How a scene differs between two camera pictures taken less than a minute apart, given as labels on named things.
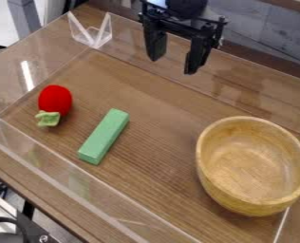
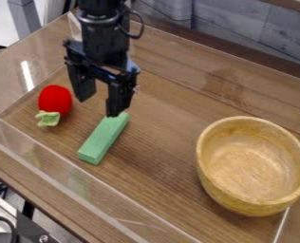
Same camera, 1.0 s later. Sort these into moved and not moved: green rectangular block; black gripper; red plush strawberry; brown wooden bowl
Moved: black gripper
Not moved: green rectangular block; red plush strawberry; brown wooden bowl
